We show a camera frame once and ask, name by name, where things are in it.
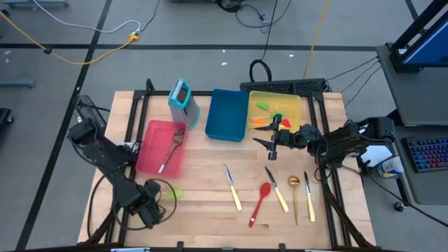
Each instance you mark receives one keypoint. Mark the gold metal spoon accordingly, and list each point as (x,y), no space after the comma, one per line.
(293,181)

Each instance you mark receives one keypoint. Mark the long black perforated box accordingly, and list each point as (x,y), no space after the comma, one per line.
(280,85)

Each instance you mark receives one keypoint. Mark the backlit computer keyboard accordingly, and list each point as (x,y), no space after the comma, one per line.
(430,154)

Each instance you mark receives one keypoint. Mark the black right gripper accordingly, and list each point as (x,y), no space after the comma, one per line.
(290,138)

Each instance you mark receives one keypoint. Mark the white paper sheet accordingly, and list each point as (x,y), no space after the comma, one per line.
(376,155)

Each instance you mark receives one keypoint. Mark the blue plastic bin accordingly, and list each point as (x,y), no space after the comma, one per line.
(227,115)

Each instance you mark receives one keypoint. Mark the wooden spoon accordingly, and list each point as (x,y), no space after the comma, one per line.
(178,136)

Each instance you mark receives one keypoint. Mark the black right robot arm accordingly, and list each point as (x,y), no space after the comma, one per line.
(350,138)

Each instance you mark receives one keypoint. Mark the yellow translucent plastic bin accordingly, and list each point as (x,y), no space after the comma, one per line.
(290,101)

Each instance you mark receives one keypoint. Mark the green silicone spoon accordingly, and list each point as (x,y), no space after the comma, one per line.
(175,194)

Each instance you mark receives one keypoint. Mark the grey furniture foot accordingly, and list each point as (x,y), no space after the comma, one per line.
(35,3)
(17,83)

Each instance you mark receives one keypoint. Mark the red silicone spoon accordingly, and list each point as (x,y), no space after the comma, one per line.
(265,189)

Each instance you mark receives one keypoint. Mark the black edge clamp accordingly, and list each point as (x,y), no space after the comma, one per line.
(281,246)
(180,246)

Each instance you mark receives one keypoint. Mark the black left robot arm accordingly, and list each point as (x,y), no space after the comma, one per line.
(105,154)

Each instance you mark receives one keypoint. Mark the pink plastic bin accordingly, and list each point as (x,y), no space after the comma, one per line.
(154,157)

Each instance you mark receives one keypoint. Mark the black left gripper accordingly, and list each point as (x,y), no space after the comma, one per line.
(150,206)

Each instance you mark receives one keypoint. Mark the grey side desk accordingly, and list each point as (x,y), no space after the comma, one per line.
(413,98)

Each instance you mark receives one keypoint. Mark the black caster wheel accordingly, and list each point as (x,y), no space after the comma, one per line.
(399,206)

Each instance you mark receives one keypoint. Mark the monitor with black stand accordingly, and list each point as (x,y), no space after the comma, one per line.
(430,45)

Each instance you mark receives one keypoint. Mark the white bottle blue label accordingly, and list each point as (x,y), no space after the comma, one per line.
(390,167)

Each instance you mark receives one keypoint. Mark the black floor stand foot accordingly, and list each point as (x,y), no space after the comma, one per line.
(5,115)

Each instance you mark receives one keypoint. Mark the black aluminium table frame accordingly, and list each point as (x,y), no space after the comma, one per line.
(139,94)

